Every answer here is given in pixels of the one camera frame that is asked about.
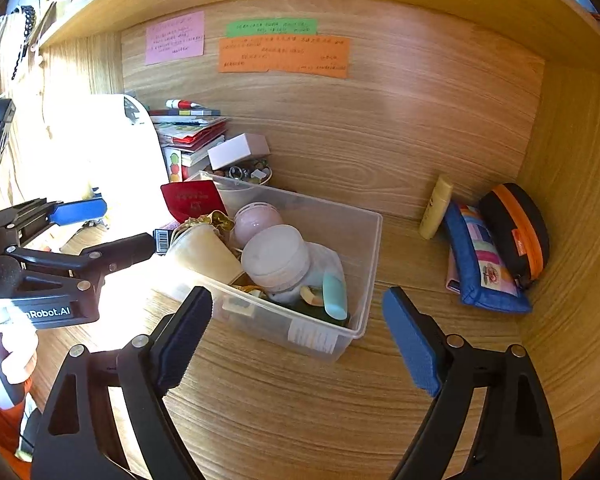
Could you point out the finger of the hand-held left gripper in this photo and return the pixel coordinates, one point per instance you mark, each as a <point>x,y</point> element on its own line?
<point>77,211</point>
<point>130,250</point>

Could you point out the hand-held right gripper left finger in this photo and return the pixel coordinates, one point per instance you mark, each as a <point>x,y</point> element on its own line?
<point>180,345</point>

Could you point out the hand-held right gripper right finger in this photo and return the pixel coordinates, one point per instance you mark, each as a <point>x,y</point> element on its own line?
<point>412,345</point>

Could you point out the beige cone cup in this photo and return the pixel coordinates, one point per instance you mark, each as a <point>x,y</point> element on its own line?
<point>205,255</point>

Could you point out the red booklet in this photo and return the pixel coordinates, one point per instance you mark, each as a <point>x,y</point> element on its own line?
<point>192,200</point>

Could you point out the gold ornament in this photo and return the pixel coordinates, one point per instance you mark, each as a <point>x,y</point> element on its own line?
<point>215,220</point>

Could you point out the teal plastic case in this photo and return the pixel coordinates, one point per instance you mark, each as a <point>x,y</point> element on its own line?
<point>335,295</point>

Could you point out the green glass jar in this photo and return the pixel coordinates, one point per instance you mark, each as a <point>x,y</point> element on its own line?
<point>300,316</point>

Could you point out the clear plastic storage box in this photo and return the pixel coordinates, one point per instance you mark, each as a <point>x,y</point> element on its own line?
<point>360,240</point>

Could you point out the pink round case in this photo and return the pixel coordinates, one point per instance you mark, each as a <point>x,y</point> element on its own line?
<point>255,217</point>

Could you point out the white round lidded container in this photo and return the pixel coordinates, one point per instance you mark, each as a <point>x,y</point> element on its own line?
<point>275,255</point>

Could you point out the wooden desktop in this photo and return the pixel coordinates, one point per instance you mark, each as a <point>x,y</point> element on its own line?
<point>290,410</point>

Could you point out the person's left hand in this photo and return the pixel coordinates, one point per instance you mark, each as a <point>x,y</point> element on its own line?
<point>22,355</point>

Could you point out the small barcode labelled box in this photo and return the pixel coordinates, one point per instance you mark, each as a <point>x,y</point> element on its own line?
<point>161,241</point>

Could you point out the white rounded appliance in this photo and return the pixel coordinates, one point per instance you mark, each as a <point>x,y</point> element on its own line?
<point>125,160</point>

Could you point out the pink wallet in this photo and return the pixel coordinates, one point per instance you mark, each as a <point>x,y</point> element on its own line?
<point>453,275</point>

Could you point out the blue patchwork pencil case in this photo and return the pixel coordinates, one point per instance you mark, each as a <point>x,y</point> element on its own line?
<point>485,260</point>

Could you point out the white cloth pouch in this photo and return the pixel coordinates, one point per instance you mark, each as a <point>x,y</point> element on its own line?
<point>325,260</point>

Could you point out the orange red cloth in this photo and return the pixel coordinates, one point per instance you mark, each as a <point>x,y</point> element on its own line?
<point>5,425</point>

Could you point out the stack of books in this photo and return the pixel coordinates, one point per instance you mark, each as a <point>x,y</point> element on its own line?
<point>190,135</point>

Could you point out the yellow cream tube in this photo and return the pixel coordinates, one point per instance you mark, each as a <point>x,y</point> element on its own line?
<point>435,207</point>

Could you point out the white cardboard box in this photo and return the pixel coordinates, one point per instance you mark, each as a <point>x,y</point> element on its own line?
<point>235,152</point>

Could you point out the bowl of trinkets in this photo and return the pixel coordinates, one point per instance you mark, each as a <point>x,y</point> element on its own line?
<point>255,175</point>

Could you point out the red white marker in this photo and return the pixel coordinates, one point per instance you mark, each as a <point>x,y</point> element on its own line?
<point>182,104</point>

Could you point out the black orange zipper case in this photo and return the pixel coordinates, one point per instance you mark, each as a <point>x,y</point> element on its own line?
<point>522,225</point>

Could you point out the pink paper note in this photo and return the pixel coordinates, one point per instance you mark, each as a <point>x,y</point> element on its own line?
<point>175,37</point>

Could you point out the orange paper note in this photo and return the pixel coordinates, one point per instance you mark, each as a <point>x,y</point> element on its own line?
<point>285,57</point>

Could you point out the green paper note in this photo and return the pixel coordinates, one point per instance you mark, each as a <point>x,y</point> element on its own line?
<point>270,27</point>

